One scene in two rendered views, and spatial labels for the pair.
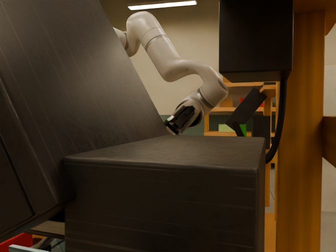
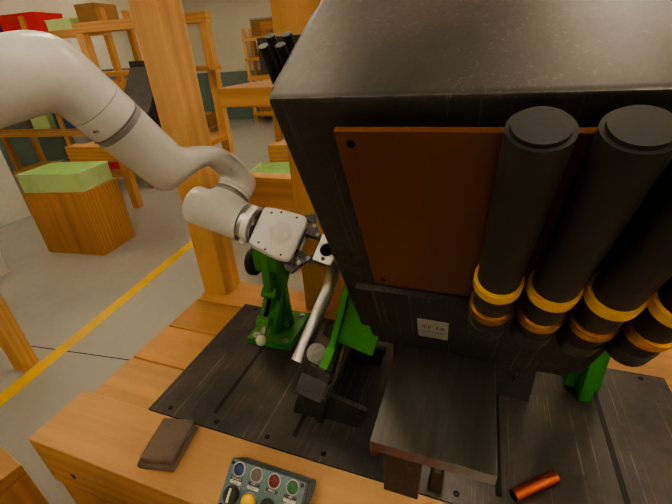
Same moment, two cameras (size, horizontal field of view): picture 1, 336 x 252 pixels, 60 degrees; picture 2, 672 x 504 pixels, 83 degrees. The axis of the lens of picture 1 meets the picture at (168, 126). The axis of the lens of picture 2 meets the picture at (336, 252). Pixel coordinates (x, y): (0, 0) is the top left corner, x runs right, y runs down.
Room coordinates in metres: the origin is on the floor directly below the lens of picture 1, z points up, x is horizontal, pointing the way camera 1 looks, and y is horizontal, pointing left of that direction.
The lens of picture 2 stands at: (0.65, 0.67, 1.60)
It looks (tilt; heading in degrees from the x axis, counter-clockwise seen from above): 28 degrees down; 272
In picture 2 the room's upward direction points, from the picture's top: 4 degrees counter-clockwise
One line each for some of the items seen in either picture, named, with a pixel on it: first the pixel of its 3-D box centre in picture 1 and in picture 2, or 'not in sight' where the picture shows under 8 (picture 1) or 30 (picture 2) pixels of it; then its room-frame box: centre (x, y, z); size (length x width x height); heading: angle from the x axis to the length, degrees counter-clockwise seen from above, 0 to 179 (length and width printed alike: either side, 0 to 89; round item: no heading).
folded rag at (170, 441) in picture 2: not in sight; (167, 443); (1.04, 0.18, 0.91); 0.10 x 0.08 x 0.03; 81
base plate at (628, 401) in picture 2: not in sight; (404, 396); (0.54, 0.06, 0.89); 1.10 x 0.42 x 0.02; 161
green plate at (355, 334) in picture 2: not in sight; (363, 307); (0.63, 0.10, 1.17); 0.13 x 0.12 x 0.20; 161
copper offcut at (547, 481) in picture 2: not in sight; (534, 485); (0.35, 0.28, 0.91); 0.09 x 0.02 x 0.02; 19
